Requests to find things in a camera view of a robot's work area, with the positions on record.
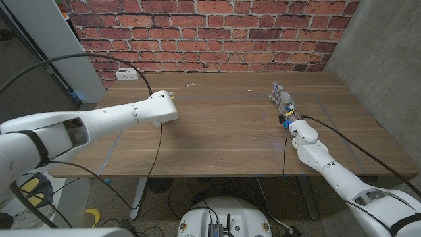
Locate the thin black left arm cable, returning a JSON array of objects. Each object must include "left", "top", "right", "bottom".
[{"left": 49, "top": 122, "right": 164, "bottom": 211}]

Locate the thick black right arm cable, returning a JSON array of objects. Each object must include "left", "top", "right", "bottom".
[{"left": 301, "top": 114, "right": 421, "bottom": 198}]

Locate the white sneaker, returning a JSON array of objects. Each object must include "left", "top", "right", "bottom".
[{"left": 11, "top": 203, "right": 56, "bottom": 230}]

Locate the white floor cable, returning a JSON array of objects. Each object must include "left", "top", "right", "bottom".
[{"left": 255, "top": 176, "right": 295, "bottom": 234}]

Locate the clear cellophane sheet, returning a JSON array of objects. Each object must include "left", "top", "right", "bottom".
[{"left": 182, "top": 81, "right": 266, "bottom": 149}]

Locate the small grey electronics box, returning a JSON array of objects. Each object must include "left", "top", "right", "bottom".
[{"left": 207, "top": 223, "right": 224, "bottom": 237}]

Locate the red brick print backdrop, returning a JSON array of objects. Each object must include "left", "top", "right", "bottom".
[{"left": 61, "top": 0, "right": 361, "bottom": 90}]

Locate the white robot torso base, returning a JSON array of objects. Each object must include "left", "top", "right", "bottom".
[{"left": 176, "top": 196, "right": 273, "bottom": 237}]

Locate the dark grey table leg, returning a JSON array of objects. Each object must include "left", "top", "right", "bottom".
[{"left": 297, "top": 176, "right": 319, "bottom": 221}]

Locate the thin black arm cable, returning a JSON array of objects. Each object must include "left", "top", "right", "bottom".
[
  {"left": 49, "top": 122, "right": 164, "bottom": 211},
  {"left": 282, "top": 128, "right": 289, "bottom": 178}
]

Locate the white table leg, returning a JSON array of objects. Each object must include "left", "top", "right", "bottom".
[{"left": 130, "top": 177, "right": 149, "bottom": 219}]

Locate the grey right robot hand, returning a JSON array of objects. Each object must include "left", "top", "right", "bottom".
[{"left": 268, "top": 81, "right": 302, "bottom": 124}]

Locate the white power strip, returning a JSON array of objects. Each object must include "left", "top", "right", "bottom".
[{"left": 114, "top": 68, "right": 143, "bottom": 81}]

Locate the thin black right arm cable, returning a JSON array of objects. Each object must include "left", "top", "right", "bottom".
[{"left": 282, "top": 128, "right": 289, "bottom": 178}]

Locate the white robot chest rim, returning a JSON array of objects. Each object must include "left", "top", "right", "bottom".
[{"left": 0, "top": 228, "right": 136, "bottom": 237}]

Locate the yellow curved floor object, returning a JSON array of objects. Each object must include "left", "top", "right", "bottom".
[{"left": 84, "top": 207, "right": 102, "bottom": 228}]

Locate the white cabinet panel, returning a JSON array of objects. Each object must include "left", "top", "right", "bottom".
[{"left": 3, "top": 0, "right": 107, "bottom": 104}]

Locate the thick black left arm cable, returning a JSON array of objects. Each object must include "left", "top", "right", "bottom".
[{"left": 0, "top": 52, "right": 154, "bottom": 230}]

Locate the black yellow foot pedal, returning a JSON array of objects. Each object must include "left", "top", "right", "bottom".
[{"left": 19, "top": 171, "right": 54, "bottom": 208}]

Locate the round black floor fan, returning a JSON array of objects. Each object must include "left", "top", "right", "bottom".
[{"left": 147, "top": 177, "right": 174, "bottom": 194}]

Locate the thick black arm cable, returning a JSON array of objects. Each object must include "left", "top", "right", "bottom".
[
  {"left": 301, "top": 114, "right": 421, "bottom": 198},
  {"left": 0, "top": 52, "right": 154, "bottom": 230}
]

